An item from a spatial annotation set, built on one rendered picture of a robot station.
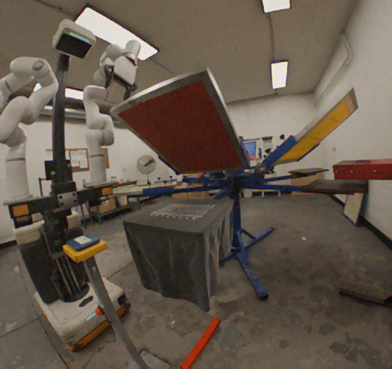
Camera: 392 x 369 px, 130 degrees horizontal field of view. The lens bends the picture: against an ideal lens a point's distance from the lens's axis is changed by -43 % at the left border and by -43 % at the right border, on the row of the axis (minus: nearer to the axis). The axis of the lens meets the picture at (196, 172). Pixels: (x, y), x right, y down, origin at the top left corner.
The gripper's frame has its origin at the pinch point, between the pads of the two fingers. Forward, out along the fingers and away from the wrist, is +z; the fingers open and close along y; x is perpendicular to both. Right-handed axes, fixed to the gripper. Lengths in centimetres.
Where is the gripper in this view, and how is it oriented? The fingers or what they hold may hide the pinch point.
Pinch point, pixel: (117, 91)
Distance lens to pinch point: 65.8
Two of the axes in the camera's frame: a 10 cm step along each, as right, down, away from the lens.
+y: -4.6, -1.9, -8.7
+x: 8.9, -0.7, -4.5
